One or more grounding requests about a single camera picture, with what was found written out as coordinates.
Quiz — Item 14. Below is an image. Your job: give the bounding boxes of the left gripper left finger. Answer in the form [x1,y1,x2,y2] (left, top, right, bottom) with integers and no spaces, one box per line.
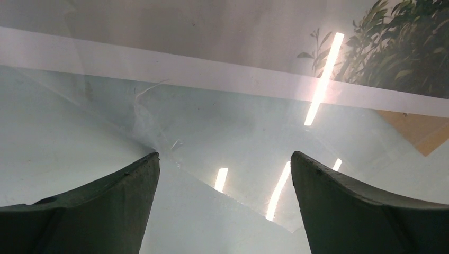
[1,152,160,253]

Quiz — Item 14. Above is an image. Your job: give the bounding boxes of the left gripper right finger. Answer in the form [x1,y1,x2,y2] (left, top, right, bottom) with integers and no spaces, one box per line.
[291,151,448,253]

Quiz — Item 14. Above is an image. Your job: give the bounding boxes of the clear plastic sheet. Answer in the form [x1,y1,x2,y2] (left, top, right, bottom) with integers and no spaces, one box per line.
[16,68,385,232]

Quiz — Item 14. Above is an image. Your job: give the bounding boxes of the black and white photo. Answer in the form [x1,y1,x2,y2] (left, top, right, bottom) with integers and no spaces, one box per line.
[0,0,449,119]

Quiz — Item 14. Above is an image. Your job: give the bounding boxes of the brown backing board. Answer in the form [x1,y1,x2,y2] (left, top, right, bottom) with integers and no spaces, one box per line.
[377,110,448,156]

